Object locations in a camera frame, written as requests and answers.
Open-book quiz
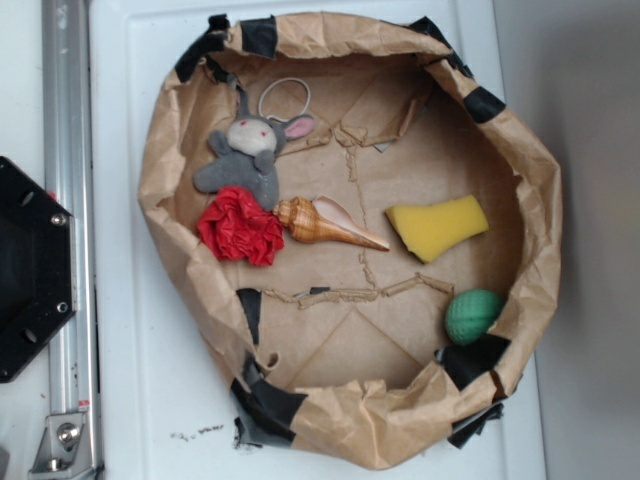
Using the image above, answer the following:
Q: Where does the brown spiral seashell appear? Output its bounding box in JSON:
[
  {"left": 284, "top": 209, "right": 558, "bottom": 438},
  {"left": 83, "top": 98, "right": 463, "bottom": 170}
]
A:
[{"left": 272, "top": 195, "right": 390, "bottom": 251}]

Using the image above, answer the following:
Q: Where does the brown paper bag basin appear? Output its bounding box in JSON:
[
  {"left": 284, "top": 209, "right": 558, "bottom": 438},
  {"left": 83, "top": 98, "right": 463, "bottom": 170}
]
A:
[{"left": 138, "top": 13, "right": 562, "bottom": 470}]

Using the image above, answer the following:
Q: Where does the red crumpled paper ball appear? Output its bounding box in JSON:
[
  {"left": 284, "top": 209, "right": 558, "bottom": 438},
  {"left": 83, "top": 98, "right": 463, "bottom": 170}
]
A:
[{"left": 197, "top": 186, "right": 284, "bottom": 267}]

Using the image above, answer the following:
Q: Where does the yellow sponge piece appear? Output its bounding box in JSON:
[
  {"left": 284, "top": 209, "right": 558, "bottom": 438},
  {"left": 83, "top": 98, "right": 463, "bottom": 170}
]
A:
[{"left": 385, "top": 195, "right": 489, "bottom": 263}]

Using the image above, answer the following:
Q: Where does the gray plush rabbit toy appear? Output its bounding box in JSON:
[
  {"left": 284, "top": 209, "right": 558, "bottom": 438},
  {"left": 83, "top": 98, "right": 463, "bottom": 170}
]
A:
[{"left": 193, "top": 90, "right": 315, "bottom": 211}]

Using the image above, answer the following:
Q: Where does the green dimpled ball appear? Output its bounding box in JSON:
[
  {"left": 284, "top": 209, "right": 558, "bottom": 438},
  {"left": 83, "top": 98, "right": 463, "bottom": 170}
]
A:
[{"left": 445, "top": 289, "right": 505, "bottom": 345}]

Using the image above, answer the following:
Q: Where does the white tray board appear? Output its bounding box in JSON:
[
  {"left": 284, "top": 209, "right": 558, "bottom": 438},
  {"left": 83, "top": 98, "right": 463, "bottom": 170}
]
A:
[{"left": 87, "top": 0, "right": 550, "bottom": 480}]

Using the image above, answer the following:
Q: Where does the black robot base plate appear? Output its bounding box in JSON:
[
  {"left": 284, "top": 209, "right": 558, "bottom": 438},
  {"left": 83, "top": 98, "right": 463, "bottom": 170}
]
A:
[{"left": 1, "top": 157, "right": 75, "bottom": 384}]

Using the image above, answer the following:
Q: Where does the aluminium rail with bracket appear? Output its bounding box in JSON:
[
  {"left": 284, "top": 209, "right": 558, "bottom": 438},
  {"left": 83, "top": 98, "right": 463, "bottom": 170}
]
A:
[{"left": 29, "top": 1, "right": 105, "bottom": 479}]

